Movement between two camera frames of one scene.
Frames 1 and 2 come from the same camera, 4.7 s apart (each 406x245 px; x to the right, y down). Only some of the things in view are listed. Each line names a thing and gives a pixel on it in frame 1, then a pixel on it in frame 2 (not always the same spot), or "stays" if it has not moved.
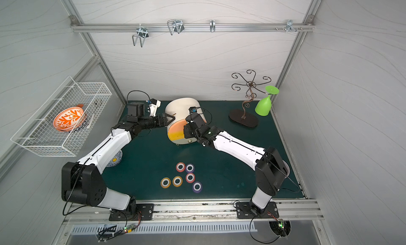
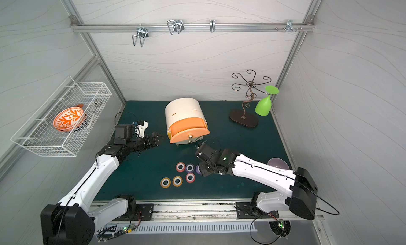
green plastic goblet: (263, 107) stays
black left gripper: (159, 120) → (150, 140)
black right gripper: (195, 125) → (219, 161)
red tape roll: (180, 167) stays
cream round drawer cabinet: (179, 108) stays
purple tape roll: (192, 169) stays
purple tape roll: (197, 187) → (197, 169)
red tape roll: (190, 178) stays
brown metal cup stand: (239, 116) stays
